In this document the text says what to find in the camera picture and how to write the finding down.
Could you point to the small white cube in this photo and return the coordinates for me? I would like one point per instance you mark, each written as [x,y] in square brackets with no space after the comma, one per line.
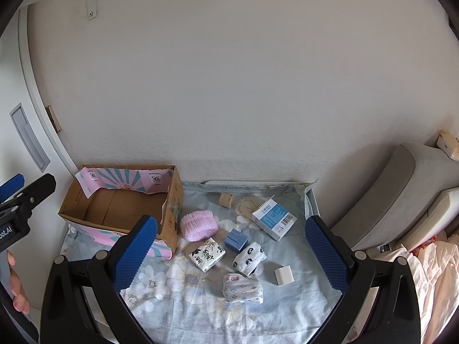
[284,275]

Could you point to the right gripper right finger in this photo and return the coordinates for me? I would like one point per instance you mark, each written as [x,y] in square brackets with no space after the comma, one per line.
[394,315]

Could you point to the pastel patterned rolled socks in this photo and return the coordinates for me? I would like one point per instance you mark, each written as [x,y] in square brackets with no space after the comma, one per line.
[238,288]

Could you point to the pink fluffy headband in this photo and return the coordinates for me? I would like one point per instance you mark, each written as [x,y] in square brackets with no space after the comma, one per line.
[198,225]

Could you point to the white door with handle recess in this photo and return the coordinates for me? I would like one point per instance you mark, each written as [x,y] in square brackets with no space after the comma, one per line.
[29,146]

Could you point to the open cardboard box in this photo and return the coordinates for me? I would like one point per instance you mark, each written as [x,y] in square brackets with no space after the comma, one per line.
[106,203]

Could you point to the black white floral pouch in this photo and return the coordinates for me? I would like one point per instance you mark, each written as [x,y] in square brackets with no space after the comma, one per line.
[207,255]

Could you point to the person's left hand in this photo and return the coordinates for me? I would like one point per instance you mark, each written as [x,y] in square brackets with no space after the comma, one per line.
[20,300]

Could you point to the grey headboard cushion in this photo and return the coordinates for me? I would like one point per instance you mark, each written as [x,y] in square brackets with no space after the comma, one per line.
[404,190]

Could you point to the small wooden block on wall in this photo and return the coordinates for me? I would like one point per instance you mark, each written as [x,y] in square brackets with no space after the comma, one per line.
[53,119]

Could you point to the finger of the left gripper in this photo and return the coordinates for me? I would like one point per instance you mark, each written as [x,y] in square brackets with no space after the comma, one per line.
[25,201]
[10,187]

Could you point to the small wooden cylinder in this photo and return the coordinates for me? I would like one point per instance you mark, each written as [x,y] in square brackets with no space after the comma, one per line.
[226,200]

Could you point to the wooden box on headboard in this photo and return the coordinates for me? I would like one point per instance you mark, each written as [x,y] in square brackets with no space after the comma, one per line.
[449,144]

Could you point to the pink quilt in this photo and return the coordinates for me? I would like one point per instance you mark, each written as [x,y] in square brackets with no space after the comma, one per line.
[434,267]

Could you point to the white blue Super Deer box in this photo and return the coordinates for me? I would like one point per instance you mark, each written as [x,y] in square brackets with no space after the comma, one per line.
[273,219]

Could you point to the small blue box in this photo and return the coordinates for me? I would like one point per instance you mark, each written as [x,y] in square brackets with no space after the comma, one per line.
[235,241]

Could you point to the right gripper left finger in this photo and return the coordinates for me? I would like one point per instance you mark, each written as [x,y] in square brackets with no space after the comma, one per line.
[66,316]

